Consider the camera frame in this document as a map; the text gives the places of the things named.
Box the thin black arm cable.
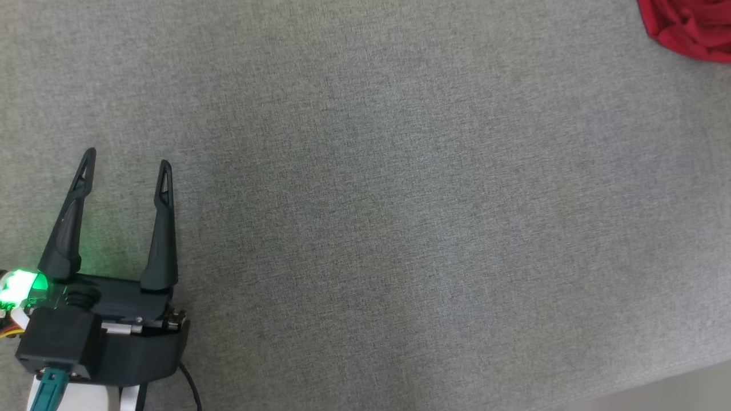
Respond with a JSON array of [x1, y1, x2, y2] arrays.
[[178, 362, 204, 411]]

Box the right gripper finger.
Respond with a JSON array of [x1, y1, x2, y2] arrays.
[[37, 147, 97, 281], [139, 160, 179, 293]]

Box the red shorts with white panels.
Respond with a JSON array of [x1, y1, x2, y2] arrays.
[[636, 0, 731, 63]]

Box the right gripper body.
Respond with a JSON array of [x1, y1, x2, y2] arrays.
[[0, 268, 190, 388]]

